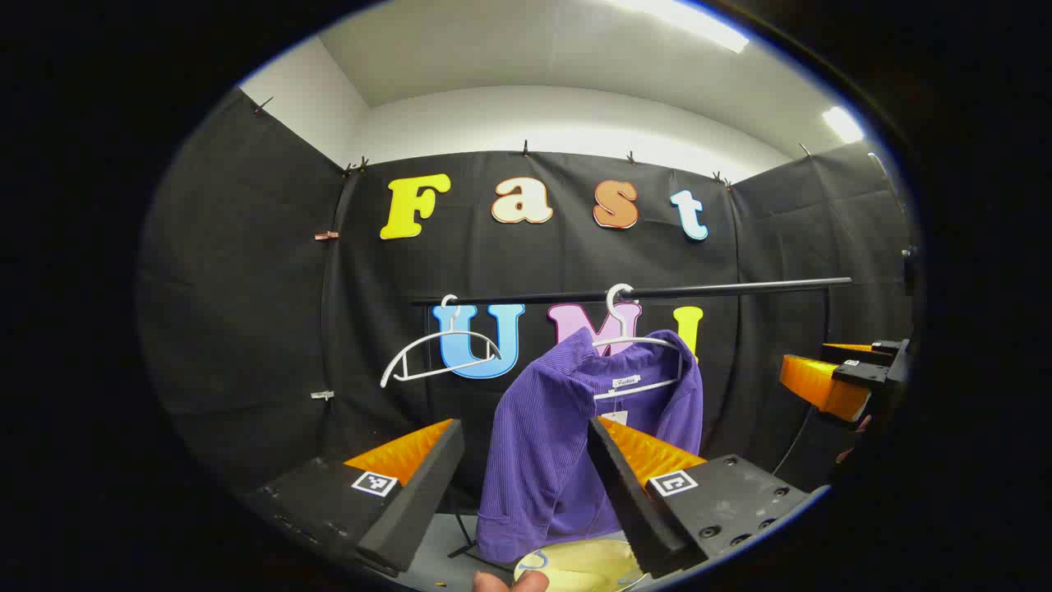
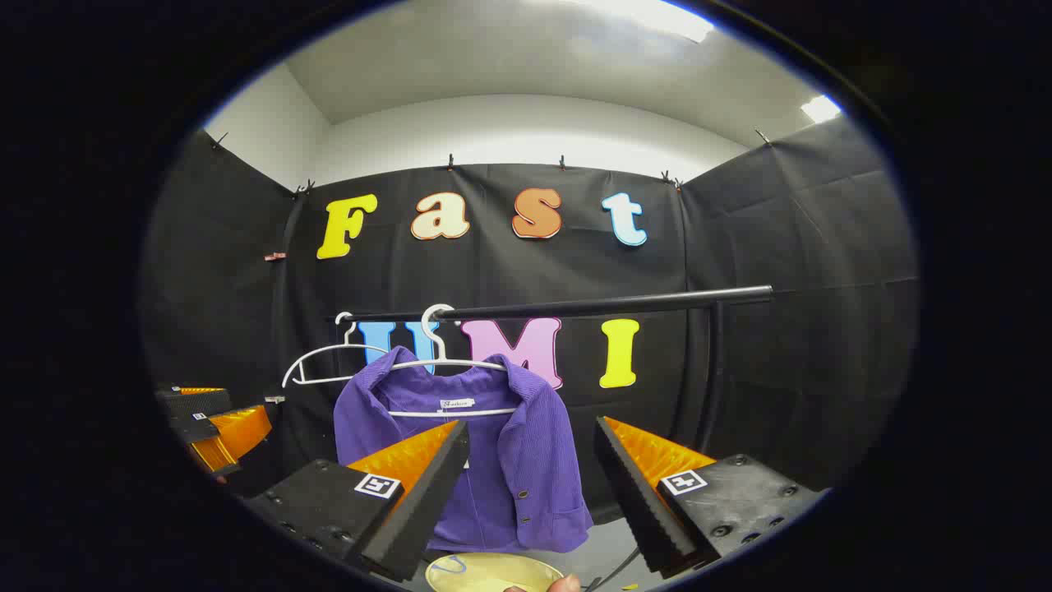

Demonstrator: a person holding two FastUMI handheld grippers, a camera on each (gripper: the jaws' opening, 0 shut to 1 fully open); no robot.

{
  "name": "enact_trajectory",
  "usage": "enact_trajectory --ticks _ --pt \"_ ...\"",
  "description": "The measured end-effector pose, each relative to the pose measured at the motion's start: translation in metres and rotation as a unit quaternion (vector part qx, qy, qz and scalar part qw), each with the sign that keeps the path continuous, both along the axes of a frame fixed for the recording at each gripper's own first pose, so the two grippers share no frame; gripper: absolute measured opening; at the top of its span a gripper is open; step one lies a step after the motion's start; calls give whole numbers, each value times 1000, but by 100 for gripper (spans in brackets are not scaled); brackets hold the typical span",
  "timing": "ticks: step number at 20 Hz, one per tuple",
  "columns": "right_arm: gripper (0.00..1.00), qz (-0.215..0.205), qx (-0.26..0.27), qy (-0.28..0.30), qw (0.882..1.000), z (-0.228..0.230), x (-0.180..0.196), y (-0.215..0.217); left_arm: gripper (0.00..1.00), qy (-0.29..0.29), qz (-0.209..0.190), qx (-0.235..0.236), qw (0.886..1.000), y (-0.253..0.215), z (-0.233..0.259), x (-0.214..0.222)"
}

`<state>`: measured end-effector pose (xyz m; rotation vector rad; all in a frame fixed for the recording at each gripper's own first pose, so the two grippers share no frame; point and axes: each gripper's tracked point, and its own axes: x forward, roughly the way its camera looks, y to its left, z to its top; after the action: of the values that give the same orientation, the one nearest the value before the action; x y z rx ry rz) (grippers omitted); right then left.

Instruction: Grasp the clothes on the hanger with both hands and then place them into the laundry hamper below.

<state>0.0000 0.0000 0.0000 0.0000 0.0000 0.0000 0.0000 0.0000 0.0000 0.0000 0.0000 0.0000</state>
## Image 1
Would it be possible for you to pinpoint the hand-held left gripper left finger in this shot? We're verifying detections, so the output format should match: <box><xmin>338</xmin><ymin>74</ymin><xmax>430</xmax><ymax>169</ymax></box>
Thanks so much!
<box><xmin>242</xmin><ymin>418</ymin><xmax>466</xmax><ymax>576</ymax></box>

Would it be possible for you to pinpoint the long ceiling light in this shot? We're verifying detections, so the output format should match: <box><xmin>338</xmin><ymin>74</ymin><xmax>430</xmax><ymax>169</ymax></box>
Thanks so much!
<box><xmin>608</xmin><ymin>0</ymin><xmax>750</xmax><ymax>54</ymax></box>

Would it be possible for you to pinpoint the large white clothes hanger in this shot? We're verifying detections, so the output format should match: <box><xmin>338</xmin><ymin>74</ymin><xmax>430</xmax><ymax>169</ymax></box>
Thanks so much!
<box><xmin>590</xmin><ymin>283</ymin><xmax>685</xmax><ymax>402</ymax></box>

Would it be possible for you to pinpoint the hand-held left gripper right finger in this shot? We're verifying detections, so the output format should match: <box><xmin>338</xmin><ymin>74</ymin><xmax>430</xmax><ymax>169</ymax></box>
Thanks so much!
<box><xmin>586</xmin><ymin>415</ymin><xmax>823</xmax><ymax>580</ymax></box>

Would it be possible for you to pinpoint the small white clothes hanger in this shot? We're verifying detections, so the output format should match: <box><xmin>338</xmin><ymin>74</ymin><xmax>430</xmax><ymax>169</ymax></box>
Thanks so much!
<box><xmin>380</xmin><ymin>294</ymin><xmax>504</xmax><ymax>389</ymax></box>

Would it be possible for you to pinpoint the purple ribbed shirt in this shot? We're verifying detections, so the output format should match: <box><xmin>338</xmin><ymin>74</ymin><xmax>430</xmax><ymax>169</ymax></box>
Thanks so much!
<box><xmin>475</xmin><ymin>327</ymin><xmax>705</xmax><ymax>566</ymax></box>

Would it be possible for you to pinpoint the black clothes rack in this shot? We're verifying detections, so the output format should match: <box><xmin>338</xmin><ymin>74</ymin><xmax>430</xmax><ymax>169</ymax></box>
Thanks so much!
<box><xmin>411</xmin><ymin>277</ymin><xmax>854</xmax><ymax>572</ymax></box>

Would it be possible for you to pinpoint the short ceiling light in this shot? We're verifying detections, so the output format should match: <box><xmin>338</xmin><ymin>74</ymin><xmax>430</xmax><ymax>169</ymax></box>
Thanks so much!
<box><xmin>822</xmin><ymin>105</ymin><xmax>865</xmax><ymax>145</ymax></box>

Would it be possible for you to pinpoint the cream laundry hamper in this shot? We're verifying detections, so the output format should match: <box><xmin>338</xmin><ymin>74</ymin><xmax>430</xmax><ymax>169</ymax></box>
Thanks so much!
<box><xmin>514</xmin><ymin>539</ymin><xmax>650</xmax><ymax>592</ymax></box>

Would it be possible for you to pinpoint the black backdrop cloth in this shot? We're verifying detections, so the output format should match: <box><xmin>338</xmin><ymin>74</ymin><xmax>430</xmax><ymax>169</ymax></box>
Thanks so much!
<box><xmin>136</xmin><ymin>86</ymin><xmax>917</xmax><ymax>527</ymax></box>

